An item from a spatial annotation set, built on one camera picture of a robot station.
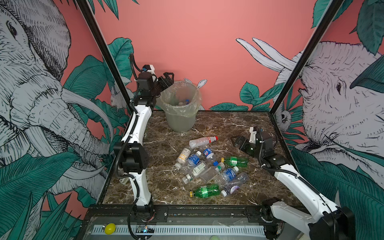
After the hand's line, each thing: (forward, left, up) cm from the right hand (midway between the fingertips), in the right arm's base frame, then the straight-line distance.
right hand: (234, 138), depth 79 cm
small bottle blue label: (0, +13, -15) cm, 20 cm away
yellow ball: (-39, +60, -17) cm, 74 cm away
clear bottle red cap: (+7, +20, -16) cm, 26 cm away
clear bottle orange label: (-3, +29, -16) cm, 33 cm away
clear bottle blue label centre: (-15, +4, -14) cm, 21 cm away
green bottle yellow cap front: (-23, +14, -15) cm, 31 cm away
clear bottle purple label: (-20, 0, -16) cm, 25 cm away
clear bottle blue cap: (+39, +28, -8) cm, 48 cm away
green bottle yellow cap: (-5, -3, -16) cm, 17 cm away
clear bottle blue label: (-5, +23, -16) cm, 28 cm away
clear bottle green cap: (-11, +13, -21) cm, 27 cm away
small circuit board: (-39, +45, -20) cm, 63 cm away
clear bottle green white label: (-12, +19, -16) cm, 28 cm away
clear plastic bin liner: (+45, +33, -11) cm, 56 cm away
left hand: (+26, +35, +23) cm, 49 cm away
